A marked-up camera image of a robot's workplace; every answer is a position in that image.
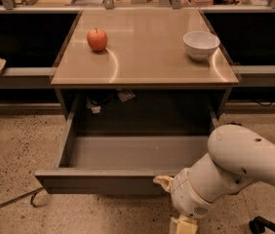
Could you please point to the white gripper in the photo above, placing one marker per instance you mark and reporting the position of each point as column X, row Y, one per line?
column 186, row 195

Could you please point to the grey top drawer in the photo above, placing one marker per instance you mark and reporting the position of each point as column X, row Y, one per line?
column 121, row 150

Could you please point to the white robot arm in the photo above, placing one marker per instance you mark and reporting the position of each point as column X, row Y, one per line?
column 236, row 158

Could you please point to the grey cabinet with steel top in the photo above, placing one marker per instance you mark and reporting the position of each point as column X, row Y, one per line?
column 145, row 53

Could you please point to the black chair base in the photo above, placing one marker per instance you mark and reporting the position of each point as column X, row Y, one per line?
column 259, row 224

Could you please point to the white tag under table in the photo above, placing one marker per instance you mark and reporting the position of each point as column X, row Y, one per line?
column 125, row 95

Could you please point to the metal rod with hook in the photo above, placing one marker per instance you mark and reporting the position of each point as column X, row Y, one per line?
column 32, row 193

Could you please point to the white bowl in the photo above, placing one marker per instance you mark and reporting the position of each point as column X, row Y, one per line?
column 199, row 45

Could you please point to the red apple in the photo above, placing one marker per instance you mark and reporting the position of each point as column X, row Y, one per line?
column 97, row 39

